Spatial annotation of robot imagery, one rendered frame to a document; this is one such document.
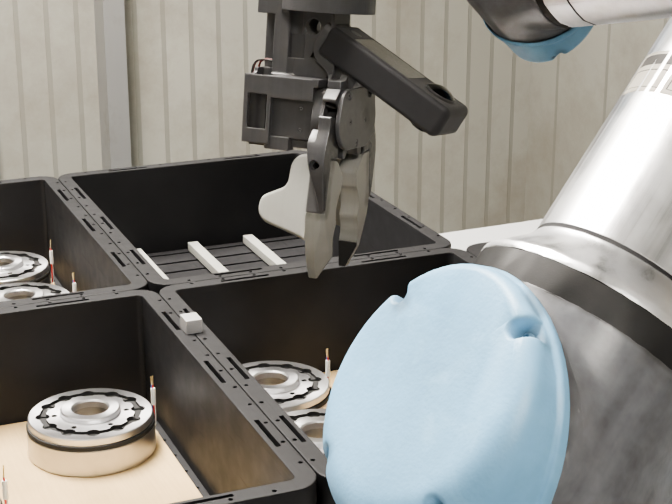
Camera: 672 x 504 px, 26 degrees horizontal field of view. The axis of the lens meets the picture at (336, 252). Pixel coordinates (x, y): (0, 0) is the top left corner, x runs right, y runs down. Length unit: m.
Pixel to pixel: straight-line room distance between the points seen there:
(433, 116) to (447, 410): 0.53
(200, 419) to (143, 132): 2.47
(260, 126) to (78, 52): 2.40
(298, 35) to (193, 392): 0.29
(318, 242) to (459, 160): 2.87
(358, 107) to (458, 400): 0.58
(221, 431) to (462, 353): 0.55
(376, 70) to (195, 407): 0.30
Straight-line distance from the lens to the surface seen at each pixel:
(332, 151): 1.08
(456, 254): 1.36
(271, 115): 1.11
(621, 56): 3.65
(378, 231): 1.52
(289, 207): 1.10
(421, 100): 1.07
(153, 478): 1.17
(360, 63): 1.08
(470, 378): 0.55
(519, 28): 1.07
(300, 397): 1.23
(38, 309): 1.25
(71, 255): 1.54
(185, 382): 1.17
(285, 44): 1.11
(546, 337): 0.55
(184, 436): 1.20
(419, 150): 3.89
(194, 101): 3.60
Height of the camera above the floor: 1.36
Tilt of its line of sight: 18 degrees down
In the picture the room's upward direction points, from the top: straight up
